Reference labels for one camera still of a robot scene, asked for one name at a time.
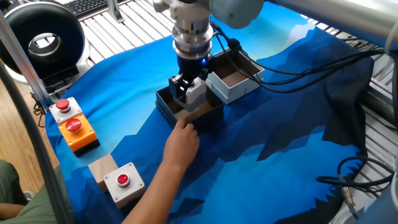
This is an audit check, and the person's bare hand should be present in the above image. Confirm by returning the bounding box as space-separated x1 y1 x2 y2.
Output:
162 118 201 171

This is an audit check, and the blue mountain print cloth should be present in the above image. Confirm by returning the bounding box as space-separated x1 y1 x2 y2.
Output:
45 1 376 224

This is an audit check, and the aluminium frame profile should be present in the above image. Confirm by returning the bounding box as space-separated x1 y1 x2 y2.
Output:
0 11 54 113

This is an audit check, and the white green push button box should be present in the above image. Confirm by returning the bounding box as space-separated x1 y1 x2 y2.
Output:
173 77 208 113

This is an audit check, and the dark blue cardboard box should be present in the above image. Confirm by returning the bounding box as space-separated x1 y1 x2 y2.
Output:
154 85 225 132

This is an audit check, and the black ring shaped device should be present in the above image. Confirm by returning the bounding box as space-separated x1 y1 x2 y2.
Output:
0 1 91 96

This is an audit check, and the thick black hose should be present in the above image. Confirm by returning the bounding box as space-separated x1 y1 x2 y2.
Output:
0 60 74 224

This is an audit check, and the black coiled cable with plug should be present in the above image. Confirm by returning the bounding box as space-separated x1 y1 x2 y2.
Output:
315 155 396 220

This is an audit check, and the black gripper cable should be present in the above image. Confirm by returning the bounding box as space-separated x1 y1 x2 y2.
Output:
210 22 388 95

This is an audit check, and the grey emergency stop button box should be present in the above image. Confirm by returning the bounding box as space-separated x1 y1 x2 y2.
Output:
49 96 83 126

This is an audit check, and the plain wooden block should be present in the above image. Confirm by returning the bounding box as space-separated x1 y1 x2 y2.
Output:
88 153 119 194

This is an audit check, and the white flat red button box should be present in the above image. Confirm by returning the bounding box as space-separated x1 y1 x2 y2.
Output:
103 161 146 209

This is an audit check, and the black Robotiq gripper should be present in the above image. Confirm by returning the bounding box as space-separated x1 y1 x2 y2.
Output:
169 53 216 104

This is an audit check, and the black computer keyboard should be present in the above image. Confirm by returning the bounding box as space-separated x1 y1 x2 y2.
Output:
63 0 109 17

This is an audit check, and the light blue cardboard box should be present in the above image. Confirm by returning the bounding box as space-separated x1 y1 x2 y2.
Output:
205 47 266 106

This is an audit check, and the orange emergency stop button box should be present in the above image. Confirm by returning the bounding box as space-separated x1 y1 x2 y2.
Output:
58 113 101 157

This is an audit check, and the person's green clothing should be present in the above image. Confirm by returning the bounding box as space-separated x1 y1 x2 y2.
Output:
0 159 78 224

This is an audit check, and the person's bare forearm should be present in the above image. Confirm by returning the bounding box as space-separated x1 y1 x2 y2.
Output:
121 160 187 224

